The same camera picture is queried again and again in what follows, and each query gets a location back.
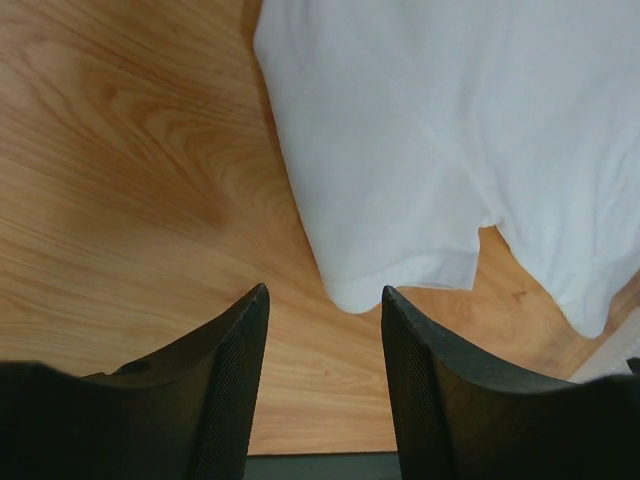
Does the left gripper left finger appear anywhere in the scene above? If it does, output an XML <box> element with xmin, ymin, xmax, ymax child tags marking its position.
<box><xmin>1</xmin><ymin>284</ymin><xmax>270</xmax><ymax>479</ymax></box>

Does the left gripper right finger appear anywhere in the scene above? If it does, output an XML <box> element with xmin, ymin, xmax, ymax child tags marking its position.
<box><xmin>381</xmin><ymin>287</ymin><xmax>639</xmax><ymax>479</ymax></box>

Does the white t-shirt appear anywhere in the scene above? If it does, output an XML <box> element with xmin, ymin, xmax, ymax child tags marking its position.
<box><xmin>254</xmin><ymin>1</ymin><xmax>639</xmax><ymax>338</ymax></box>

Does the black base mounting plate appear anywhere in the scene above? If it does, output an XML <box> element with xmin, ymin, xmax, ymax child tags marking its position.
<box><xmin>244</xmin><ymin>452</ymin><xmax>402</xmax><ymax>480</ymax></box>

